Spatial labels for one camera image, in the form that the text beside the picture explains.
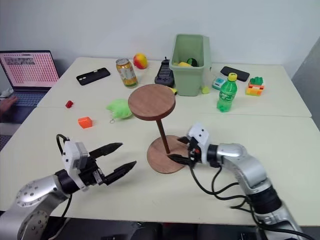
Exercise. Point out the plain black smartphone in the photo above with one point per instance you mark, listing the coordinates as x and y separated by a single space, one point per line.
236 73

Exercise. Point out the red and yellow fruit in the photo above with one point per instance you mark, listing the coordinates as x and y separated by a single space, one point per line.
140 61

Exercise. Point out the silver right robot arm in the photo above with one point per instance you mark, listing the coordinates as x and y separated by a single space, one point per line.
235 153

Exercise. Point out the small white object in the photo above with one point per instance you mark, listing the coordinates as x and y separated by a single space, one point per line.
6 93

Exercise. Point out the black smartphone with camera holes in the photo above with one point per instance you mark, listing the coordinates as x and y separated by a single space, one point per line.
93 76

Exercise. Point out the dark green round toy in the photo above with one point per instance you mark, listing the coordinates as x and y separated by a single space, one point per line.
193 61

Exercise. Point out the green plastic soda bottle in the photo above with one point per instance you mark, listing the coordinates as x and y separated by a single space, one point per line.
226 96

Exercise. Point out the colourful building block toy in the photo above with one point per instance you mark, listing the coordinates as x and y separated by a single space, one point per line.
255 87

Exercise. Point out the small yellow-green ball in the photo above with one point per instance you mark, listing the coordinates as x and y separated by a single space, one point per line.
205 90

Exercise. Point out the small red block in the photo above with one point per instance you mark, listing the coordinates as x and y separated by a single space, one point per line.
69 104

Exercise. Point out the green plastic bin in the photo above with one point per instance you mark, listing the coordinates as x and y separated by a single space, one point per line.
187 77

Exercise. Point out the yellow toy fruit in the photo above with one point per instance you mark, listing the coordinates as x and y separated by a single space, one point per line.
184 64

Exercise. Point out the white and teal small device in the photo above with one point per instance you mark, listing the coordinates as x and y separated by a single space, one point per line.
218 83

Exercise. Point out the grey partition panel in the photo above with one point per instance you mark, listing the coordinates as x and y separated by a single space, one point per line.
308 80

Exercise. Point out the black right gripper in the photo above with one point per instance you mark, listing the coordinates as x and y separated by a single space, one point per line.
193 152

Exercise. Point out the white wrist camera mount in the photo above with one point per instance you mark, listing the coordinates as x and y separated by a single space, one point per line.
200 137
73 157

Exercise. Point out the round wooden base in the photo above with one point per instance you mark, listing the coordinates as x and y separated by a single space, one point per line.
160 162

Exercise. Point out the yellow drink can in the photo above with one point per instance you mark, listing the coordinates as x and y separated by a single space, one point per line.
127 73

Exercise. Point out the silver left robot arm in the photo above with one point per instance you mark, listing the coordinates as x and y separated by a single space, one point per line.
37 190

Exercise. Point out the wooden pole with round top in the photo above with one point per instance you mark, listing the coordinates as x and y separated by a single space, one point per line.
151 100

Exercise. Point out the open laptop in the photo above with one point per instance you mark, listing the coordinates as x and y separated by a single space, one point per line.
27 67

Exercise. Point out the person's bare hand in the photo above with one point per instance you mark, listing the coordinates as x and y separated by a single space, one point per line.
7 103

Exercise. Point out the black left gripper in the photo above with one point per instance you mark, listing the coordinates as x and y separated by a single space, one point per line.
90 173

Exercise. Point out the small yellow toy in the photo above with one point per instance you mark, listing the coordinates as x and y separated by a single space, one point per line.
174 91

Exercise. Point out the dark rounded shape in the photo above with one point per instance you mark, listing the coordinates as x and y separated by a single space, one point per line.
146 231

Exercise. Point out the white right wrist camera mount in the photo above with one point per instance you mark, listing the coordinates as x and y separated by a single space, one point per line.
200 137

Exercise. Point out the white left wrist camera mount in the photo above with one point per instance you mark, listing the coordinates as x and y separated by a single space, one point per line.
73 157

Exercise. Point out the orange cube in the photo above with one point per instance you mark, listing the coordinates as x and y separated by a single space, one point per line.
84 122

